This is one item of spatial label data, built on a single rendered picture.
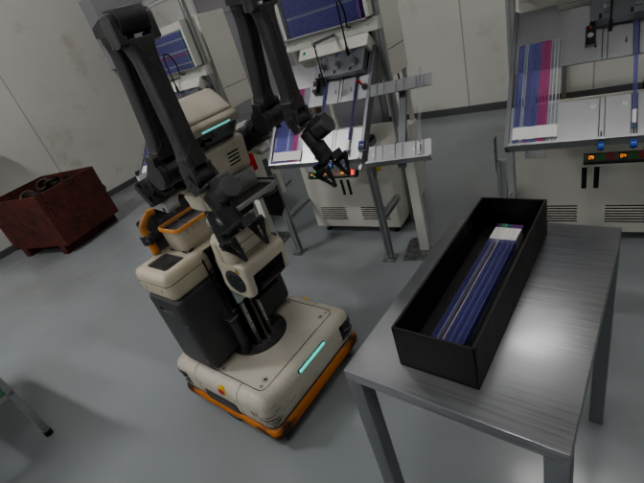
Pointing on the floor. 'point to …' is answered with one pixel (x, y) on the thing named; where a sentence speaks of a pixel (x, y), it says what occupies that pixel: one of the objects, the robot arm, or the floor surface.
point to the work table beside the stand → (512, 356)
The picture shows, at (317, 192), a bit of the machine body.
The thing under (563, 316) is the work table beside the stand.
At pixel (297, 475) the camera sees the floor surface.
